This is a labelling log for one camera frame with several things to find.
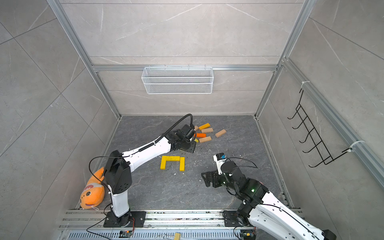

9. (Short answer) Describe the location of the lime yellow block short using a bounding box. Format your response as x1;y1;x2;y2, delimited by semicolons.
180;157;185;172

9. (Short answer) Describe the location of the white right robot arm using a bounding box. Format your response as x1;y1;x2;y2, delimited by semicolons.
202;160;337;240

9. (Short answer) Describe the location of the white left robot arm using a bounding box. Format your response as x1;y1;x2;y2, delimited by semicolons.
104;124;196;218

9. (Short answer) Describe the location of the orange block flat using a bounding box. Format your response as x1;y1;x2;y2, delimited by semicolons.
196;133;207;138

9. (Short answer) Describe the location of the light wooden block front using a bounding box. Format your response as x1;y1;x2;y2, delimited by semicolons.
199;137;212;143

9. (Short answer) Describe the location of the amber yellow block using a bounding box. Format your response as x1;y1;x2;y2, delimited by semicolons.
199;123;211;130

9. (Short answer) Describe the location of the tan wooden block middle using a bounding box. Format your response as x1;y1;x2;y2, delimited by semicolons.
201;128;214;134

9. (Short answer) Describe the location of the tan wooden block right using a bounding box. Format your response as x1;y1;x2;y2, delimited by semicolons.
215;129;227;138

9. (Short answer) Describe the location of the orange plush toy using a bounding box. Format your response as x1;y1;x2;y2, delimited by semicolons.
80;167;105;209

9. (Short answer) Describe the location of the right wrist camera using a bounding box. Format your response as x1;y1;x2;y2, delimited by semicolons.
214;153;227;175

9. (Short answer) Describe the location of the white wire mesh basket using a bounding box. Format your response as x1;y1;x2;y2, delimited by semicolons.
142;67;214;95

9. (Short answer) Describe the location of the black wire hook rack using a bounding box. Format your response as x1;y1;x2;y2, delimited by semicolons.
287;89;352;168

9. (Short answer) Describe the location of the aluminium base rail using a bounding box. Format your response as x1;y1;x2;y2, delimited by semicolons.
58;209;263;240

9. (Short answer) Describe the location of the aluminium frame post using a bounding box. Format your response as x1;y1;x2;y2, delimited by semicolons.
47;0;122;120

